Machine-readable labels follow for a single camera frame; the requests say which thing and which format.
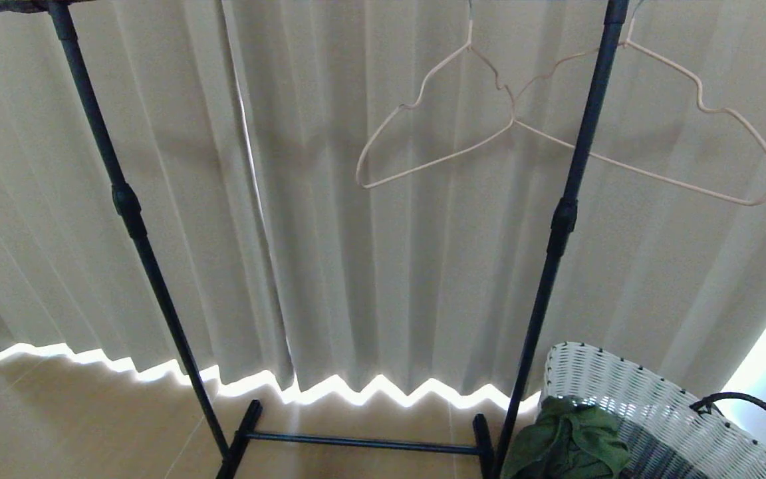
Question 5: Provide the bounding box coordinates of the black clothes rack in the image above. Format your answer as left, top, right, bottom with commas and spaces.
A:
0, 0, 630, 479

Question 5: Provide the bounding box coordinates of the green garment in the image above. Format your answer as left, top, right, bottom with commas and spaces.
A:
501, 396, 631, 479

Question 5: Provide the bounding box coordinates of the white laundry basket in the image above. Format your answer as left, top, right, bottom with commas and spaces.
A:
541, 341, 766, 479

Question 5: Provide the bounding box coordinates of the pink clothes hanger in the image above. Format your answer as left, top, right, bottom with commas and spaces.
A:
355, 0, 517, 190
513, 0, 766, 207

